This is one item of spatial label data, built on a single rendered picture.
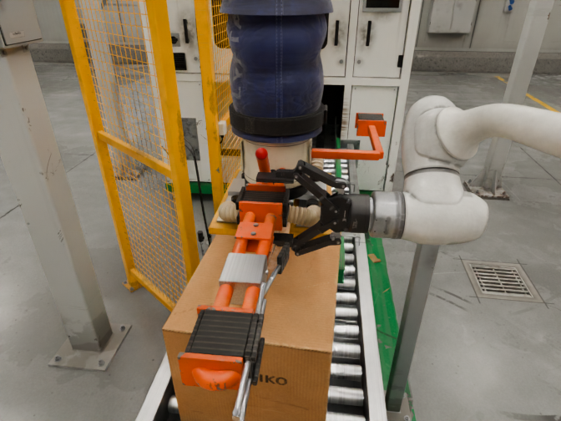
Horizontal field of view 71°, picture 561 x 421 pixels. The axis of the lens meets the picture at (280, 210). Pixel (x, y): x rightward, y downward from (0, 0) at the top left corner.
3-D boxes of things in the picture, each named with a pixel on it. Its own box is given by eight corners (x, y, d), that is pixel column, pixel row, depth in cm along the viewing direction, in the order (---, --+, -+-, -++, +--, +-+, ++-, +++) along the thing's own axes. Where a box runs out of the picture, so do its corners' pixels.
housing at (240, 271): (228, 274, 65) (226, 251, 63) (269, 276, 64) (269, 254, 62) (218, 303, 59) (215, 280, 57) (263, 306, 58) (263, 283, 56)
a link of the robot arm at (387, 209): (399, 249, 74) (366, 246, 74) (392, 223, 82) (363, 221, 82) (406, 205, 69) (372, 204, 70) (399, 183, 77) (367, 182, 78)
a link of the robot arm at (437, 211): (394, 247, 79) (393, 185, 83) (474, 252, 78) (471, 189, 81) (406, 236, 69) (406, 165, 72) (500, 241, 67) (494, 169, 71)
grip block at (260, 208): (244, 207, 84) (242, 182, 81) (290, 210, 83) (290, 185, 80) (235, 229, 77) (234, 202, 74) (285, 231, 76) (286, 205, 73)
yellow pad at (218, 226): (236, 174, 123) (235, 159, 120) (268, 175, 122) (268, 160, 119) (208, 235, 93) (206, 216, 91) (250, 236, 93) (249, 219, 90)
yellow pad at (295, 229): (297, 176, 121) (298, 161, 119) (331, 178, 120) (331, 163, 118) (288, 239, 92) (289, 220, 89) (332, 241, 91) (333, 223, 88)
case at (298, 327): (237, 290, 164) (231, 205, 144) (335, 301, 158) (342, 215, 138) (182, 429, 113) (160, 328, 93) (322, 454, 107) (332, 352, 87)
